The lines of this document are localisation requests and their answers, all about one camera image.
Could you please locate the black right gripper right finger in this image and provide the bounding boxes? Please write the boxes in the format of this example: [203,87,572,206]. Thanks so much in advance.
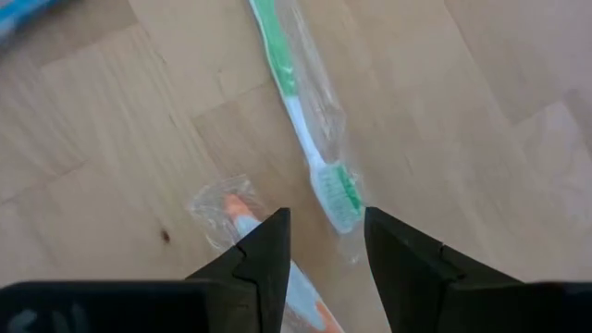
[364,206,523,333]

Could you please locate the orange toothbrush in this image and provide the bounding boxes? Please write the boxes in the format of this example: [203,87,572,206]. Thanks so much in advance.
[187,175,346,333]

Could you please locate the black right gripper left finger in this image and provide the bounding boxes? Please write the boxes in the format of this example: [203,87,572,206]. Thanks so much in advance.
[184,206,292,333]

